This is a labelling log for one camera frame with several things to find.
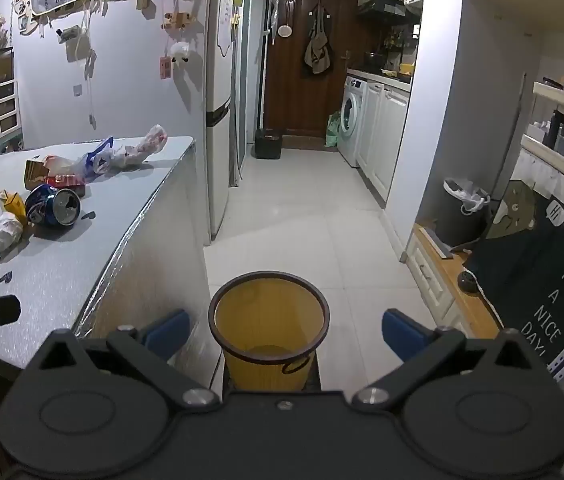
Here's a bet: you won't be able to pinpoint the white washing machine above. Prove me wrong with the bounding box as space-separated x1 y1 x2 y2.
337 76 369 169

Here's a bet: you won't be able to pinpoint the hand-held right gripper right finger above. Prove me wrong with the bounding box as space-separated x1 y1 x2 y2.
353 308 545 408

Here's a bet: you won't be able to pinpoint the wooden toy plane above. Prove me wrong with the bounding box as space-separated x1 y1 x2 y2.
161 11 197 31

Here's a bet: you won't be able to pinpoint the black floor bin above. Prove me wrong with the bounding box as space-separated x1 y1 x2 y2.
254 128 283 160

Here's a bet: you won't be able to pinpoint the blue white plastic bag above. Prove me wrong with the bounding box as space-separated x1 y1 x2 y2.
84 136 127 176

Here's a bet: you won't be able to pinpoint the white shelf unit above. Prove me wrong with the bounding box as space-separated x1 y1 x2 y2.
519 77 564 184

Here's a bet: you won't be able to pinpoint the white hanging ladle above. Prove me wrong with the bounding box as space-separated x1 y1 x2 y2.
276 0 293 39

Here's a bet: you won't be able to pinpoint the black printed cloth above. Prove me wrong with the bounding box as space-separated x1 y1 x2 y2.
463 180 564 362

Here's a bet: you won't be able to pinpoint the white refrigerator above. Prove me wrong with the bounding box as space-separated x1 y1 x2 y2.
205 0 243 247

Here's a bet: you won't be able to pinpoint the hanging cloth bag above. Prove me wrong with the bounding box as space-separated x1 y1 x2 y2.
303 0 335 79

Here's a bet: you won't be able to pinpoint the white kitchen base cabinets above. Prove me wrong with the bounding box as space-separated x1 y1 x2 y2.
356 80 413 209

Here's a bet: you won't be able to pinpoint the brown cardboard box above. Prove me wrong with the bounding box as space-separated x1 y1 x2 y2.
24 159 50 191

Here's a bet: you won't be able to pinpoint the white low cabinet wooden top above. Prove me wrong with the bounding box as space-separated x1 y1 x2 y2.
404 222 502 342

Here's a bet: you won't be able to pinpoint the white paper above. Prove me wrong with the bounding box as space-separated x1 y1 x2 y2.
0 211 24 254

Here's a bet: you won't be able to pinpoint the green plastic bag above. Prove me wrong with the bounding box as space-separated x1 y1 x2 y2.
324 111 344 149

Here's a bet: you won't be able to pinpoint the crushed blue drink can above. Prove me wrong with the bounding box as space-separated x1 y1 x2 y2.
24 184 82 228

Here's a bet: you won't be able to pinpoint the brown wooden door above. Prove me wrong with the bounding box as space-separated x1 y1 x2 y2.
262 0 363 138

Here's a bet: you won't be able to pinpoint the clear plastic bag orange strip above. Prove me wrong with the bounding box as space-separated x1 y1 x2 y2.
42 155 87 178

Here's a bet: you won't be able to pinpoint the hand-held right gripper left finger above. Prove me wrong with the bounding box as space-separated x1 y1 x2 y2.
26 308 221 408

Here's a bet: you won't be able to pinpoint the grey bin with white liner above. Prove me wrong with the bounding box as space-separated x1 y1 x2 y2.
434 177 492 249

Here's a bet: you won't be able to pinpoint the red white plastic bag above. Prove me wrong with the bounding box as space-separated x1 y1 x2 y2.
122 124 169 167

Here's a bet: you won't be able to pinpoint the yellow wrapper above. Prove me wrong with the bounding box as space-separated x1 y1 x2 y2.
0 189 28 226

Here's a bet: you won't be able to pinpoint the black round object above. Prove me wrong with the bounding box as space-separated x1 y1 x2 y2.
456 270 481 294

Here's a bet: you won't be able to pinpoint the black range hood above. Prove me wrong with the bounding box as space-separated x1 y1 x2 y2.
358 0 409 24

